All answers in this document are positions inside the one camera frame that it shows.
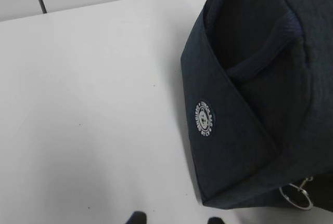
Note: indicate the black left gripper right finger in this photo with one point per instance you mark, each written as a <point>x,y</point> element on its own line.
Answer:
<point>215,220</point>

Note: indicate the dark blue lunch bag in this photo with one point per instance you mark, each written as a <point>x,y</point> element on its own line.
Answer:
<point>257,79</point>

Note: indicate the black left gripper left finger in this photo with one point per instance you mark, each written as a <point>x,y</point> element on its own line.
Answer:
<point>137,217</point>

